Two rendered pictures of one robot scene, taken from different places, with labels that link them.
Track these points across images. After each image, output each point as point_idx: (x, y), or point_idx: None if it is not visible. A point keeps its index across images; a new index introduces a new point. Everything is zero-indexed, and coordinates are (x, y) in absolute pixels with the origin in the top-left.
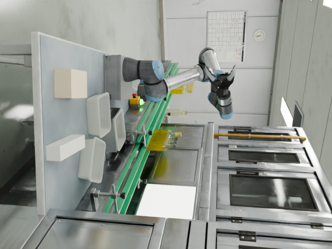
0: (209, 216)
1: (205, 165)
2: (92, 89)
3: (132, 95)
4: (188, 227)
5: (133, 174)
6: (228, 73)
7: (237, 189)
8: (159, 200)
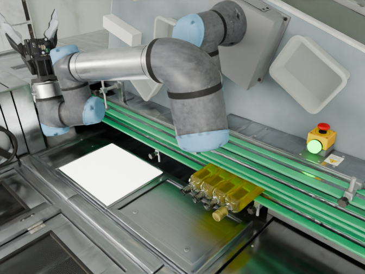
0: (60, 198)
1: (138, 247)
2: (185, 14)
3: (247, 85)
4: (7, 87)
5: (148, 128)
6: (30, 41)
7: (59, 260)
8: (124, 169)
